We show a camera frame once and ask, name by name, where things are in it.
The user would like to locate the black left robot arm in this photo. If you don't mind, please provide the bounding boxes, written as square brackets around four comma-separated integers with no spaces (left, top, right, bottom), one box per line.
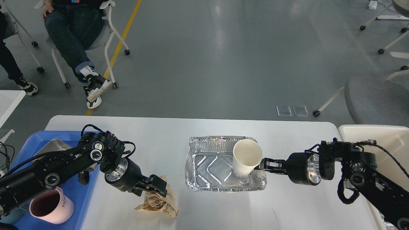
[1,130,167,215]

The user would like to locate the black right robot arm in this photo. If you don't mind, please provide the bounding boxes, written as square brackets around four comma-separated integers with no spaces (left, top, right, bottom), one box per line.
[255,138,409,230]

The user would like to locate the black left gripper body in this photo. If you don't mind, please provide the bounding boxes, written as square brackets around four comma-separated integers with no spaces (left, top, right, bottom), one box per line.
[105,157,148,196]

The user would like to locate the clear floor plate left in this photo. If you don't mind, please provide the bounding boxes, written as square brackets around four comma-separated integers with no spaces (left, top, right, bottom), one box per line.
[276,106,292,117]

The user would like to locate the white plastic bin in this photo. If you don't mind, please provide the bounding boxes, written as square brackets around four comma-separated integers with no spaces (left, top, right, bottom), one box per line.
[338,124,409,230]

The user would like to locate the white paper cup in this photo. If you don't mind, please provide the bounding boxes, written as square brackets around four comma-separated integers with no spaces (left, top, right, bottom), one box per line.
[232,139,263,179]

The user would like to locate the clear floor plate right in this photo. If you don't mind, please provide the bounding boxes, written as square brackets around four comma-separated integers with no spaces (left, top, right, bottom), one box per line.
[293,106,309,117]

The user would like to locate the blue plastic tray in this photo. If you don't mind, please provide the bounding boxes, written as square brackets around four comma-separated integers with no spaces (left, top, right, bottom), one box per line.
[12,131,100,230]

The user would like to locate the pink plastic mug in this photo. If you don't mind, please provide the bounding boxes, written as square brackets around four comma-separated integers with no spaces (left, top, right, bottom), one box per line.
[29,187,74,224]

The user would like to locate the grey office chair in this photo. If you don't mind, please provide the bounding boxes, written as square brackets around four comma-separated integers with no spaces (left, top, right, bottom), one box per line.
[313,77,409,127]

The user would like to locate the teal ceramic mug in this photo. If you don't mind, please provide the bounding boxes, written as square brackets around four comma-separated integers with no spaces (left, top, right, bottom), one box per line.
[1,205,29,224]

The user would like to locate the aluminium foil tray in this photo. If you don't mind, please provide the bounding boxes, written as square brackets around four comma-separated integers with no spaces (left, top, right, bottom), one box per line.
[185,136,267,192]

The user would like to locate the stainless steel tray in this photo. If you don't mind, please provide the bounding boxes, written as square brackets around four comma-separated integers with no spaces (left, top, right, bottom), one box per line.
[35,139,72,156]

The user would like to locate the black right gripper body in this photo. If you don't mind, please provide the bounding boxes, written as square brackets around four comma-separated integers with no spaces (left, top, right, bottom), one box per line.
[284,153,321,186]

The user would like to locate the black cables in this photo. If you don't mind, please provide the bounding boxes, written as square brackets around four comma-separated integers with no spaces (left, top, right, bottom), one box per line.
[0,142,16,174]

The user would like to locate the grey white rolling chair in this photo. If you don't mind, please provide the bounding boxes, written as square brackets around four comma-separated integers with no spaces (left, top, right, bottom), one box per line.
[46,0,130,89]

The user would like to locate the seated person in black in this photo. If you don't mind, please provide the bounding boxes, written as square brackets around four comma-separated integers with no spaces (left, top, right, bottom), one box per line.
[42,0,112,109]

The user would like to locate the brown paper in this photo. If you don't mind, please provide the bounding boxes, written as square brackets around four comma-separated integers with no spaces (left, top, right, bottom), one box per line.
[134,176,179,218]

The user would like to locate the clear floor plate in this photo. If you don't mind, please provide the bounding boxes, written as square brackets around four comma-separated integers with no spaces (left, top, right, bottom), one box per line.
[293,106,309,117]
[276,106,292,117]

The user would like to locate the white chair legs background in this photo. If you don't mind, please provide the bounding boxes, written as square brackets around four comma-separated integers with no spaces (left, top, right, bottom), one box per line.
[359,0,409,71]

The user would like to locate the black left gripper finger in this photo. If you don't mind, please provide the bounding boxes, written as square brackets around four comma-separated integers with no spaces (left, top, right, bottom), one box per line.
[141,174,167,197]

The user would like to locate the white side table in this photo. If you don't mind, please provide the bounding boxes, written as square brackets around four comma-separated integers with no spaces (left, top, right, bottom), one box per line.
[0,90,26,143]

